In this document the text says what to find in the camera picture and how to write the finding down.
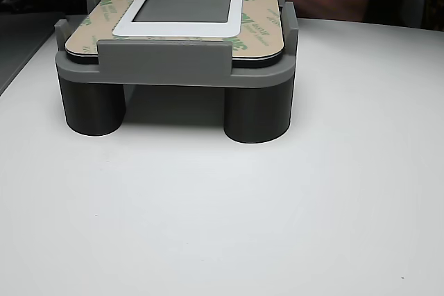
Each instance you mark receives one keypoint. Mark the tan printed protective film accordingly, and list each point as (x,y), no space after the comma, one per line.
(274,37)

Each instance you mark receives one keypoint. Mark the white panel with grey window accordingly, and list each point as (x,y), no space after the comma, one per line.
(180,30)

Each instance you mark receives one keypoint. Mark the grey 3D-printed fixture stand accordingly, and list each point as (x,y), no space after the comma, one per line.
(163,62)

